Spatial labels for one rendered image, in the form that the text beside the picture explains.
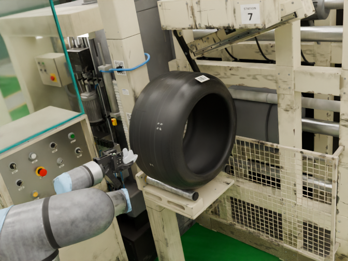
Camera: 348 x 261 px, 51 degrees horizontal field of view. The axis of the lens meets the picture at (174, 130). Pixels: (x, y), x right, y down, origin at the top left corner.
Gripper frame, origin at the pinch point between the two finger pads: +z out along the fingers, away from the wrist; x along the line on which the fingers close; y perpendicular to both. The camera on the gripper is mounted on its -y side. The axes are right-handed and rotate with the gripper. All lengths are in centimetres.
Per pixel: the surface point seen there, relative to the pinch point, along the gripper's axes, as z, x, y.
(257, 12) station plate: 48, -32, 55
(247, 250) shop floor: 95, 2, -111
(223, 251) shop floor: 85, 16, -113
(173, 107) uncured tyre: 17.0, -9.0, 19.1
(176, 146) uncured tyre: 13.7, -12.1, 2.9
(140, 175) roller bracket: 21.7, 23.9, -24.8
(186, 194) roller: 24.4, -6.5, -28.1
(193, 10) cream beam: 49, 2, 57
